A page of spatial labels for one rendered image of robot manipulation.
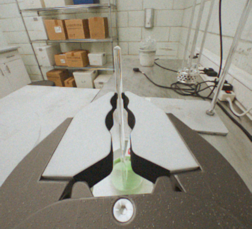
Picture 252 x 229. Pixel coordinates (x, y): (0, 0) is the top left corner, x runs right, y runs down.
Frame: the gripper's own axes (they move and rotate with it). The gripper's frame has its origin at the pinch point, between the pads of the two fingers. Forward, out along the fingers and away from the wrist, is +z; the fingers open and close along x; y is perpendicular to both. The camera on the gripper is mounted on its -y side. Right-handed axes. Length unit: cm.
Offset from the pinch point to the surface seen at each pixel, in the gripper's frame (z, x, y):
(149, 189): -0.3, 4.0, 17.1
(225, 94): 37, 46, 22
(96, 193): -0.4, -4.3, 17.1
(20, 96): 52, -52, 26
